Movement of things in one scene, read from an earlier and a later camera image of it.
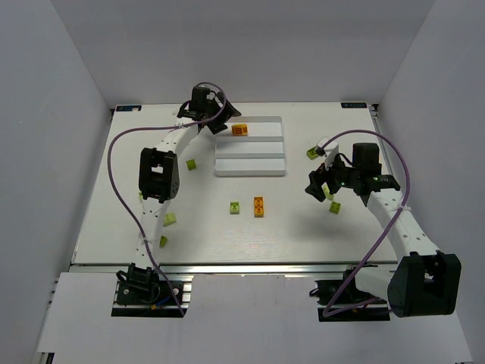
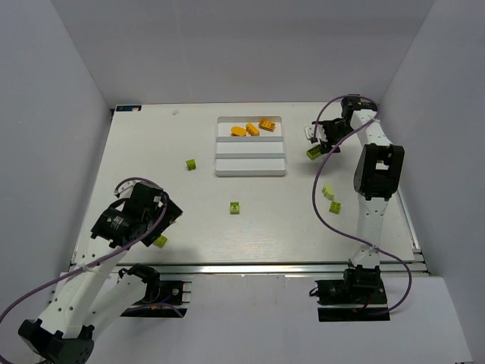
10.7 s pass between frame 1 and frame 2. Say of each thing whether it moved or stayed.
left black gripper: moved
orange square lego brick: stayed
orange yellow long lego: moved
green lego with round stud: stayed
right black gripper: moved
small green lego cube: stayed
